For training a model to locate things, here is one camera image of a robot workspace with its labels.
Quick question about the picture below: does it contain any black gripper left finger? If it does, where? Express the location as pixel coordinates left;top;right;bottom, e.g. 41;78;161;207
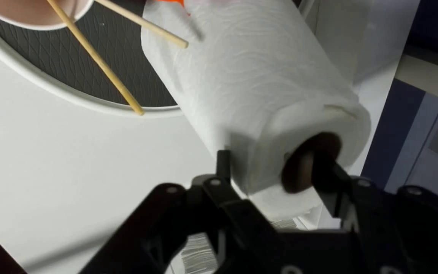
79;148;281;274

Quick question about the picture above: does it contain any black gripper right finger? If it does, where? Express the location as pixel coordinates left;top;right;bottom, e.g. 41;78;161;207
312;149;438;274

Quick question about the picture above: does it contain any white paper towel roll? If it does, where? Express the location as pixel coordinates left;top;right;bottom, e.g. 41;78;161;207
140;0;373;219

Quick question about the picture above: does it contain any wooden chopstick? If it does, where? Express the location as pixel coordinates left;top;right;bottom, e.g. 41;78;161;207
44;0;146;117
94;0;190;50

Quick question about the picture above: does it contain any black round tray white rim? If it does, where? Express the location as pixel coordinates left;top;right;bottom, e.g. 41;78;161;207
0;0;181;114

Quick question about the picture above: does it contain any orange plastic utensil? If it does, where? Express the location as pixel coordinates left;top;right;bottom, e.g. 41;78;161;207
145;0;189;9

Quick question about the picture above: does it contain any paper cup holding chopsticks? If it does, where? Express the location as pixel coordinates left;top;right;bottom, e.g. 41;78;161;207
0;0;96;32

